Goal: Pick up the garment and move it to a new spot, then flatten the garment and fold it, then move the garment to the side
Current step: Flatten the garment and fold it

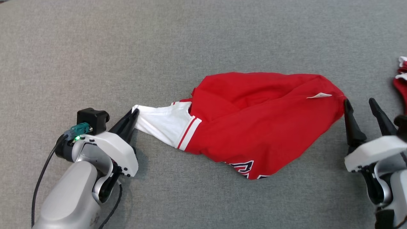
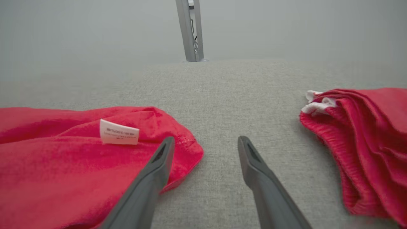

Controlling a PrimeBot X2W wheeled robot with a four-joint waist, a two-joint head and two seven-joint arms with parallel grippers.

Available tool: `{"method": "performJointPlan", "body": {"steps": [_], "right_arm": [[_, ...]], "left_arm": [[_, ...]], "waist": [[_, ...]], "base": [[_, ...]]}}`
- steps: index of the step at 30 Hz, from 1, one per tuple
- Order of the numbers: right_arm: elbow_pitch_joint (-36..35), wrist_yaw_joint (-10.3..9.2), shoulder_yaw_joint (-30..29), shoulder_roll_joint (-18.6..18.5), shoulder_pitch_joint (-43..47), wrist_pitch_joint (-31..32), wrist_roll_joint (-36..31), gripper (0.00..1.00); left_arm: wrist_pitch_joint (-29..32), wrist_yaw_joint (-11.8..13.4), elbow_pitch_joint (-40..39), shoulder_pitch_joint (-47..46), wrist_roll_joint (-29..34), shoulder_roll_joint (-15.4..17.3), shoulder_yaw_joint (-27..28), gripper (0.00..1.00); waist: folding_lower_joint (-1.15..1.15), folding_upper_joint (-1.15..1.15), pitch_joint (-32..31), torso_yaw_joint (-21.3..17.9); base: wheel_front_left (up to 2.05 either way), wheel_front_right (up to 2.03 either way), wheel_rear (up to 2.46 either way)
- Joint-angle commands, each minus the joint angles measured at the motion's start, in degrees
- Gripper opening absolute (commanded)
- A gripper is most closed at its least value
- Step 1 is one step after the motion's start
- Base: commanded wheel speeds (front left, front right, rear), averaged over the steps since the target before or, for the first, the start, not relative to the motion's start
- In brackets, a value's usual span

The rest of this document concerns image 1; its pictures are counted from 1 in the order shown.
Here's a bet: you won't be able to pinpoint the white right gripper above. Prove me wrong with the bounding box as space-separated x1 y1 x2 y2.
343 98 407 174

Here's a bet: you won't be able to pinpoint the red shorts with white stripe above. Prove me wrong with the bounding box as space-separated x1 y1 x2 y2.
393 56 407 115

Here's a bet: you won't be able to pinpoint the red jersey with white sleeves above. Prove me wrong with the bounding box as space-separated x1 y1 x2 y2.
132 72 347 180

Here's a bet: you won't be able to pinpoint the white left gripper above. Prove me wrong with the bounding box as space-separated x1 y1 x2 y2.
72 108 140 177

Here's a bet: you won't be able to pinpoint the left camera cable teal plug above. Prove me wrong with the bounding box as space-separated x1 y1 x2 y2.
31 122 93 228

